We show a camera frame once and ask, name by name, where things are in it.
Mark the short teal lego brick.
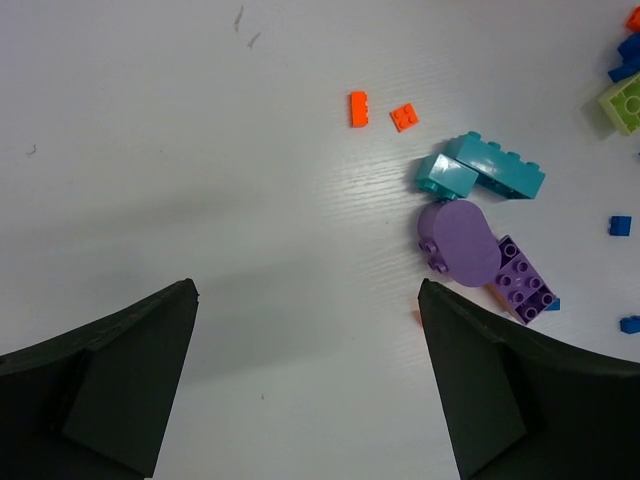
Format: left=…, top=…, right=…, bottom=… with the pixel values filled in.
left=414, top=154, right=479, bottom=200

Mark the purple flat lego plate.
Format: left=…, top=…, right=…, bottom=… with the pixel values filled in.
left=487, top=236, right=557, bottom=325

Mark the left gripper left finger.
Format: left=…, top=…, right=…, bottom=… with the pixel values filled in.
left=1, top=279, right=199, bottom=479

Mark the blue curved lego piece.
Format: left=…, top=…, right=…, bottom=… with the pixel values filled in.
left=608, top=32, right=640, bottom=83

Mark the purple rounded lego piece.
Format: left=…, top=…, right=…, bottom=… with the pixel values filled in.
left=417, top=200, right=501, bottom=288

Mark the long teal lego brick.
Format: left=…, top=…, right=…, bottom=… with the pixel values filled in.
left=444, top=131, right=546, bottom=200

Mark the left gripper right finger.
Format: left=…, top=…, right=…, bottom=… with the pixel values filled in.
left=418, top=280, right=639, bottom=479

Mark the small orange lego plate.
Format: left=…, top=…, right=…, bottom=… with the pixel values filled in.
left=390, top=103, right=419, bottom=133

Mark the green lego brick upside-down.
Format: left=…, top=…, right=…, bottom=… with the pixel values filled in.
left=585, top=73, right=639, bottom=136

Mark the small orange lego brick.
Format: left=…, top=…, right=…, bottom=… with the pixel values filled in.
left=349, top=90, right=369, bottom=128

